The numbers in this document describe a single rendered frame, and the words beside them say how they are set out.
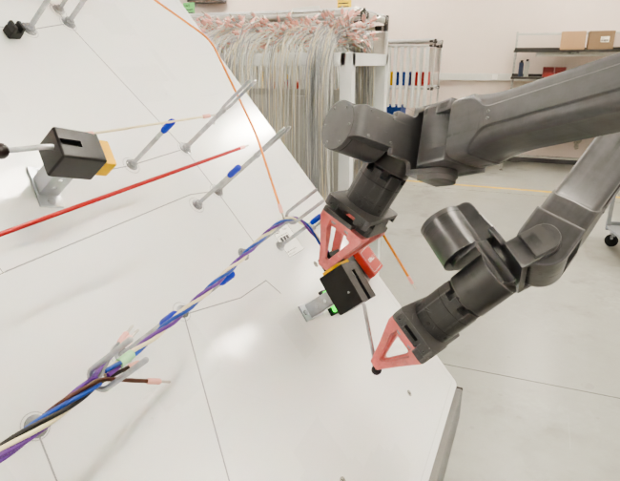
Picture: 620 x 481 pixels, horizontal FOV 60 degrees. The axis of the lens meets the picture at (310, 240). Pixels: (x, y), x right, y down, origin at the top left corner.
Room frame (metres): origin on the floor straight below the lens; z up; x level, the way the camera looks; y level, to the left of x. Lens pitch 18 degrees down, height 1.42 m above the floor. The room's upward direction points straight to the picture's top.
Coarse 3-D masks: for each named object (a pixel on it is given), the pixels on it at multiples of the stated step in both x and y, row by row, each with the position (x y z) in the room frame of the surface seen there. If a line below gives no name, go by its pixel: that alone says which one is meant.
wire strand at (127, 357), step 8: (280, 224) 0.60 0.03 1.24; (264, 232) 0.57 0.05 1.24; (272, 232) 0.58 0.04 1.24; (256, 240) 0.55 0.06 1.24; (248, 248) 0.53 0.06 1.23; (240, 256) 0.51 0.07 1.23; (232, 264) 0.49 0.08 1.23; (224, 272) 0.48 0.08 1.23; (216, 280) 0.46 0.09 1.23; (208, 288) 0.44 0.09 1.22; (200, 296) 0.43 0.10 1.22; (192, 304) 0.42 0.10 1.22; (176, 312) 0.40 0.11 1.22; (184, 312) 0.40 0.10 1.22; (168, 320) 0.39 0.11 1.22; (176, 320) 0.39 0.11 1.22; (160, 328) 0.37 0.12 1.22; (152, 336) 0.36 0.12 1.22; (144, 344) 0.35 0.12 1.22; (128, 352) 0.34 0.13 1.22; (136, 352) 0.35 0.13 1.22; (120, 360) 0.33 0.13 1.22; (128, 360) 0.33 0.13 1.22; (112, 368) 0.32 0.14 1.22; (104, 376) 0.32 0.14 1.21
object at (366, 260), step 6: (366, 246) 0.86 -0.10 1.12; (360, 252) 0.82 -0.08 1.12; (366, 252) 0.84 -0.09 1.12; (372, 252) 0.86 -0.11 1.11; (360, 258) 0.82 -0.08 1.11; (366, 258) 0.83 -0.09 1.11; (372, 258) 0.84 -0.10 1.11; (360, 264) 0.82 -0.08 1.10; (366, 264) 0.82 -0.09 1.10; (372, 264) 0.83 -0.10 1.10; (378, 264) 0.84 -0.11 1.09; (366, 270) 0.81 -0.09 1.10; (372, 270) 0.81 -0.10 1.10; (378, 270) 0.83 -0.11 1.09; (372, 276) 0.81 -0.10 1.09
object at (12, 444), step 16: (128, 336) 0.35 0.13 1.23; (128, 368) 0.34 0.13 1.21; (80, 384) 0.30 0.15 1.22; (96, 384) 0.31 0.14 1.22; (64, 400) 0.29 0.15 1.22; (80, 400) 0.29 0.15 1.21; (48, 416) 0.27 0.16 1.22; (16, 432) 0.25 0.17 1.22; (32, 432) 0.26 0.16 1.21; (0, 448) 0.24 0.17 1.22; (16, 448) 0.25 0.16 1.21
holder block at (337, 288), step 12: (348, 264) 0.66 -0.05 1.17; (324, 276) 0.65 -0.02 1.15; (336, 276) 0.64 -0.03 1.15; (348, 276) 0.64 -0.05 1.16; (360, 276) 0.66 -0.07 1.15; (324, 288) 0.65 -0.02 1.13; (336, 288) 0.64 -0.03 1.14; (348, 288) 0.63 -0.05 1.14; (360, 288) 0.64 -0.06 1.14; (336, 300) 0.64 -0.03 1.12; (348, 300) 0.63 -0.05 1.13; (360, 300) 0.62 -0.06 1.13
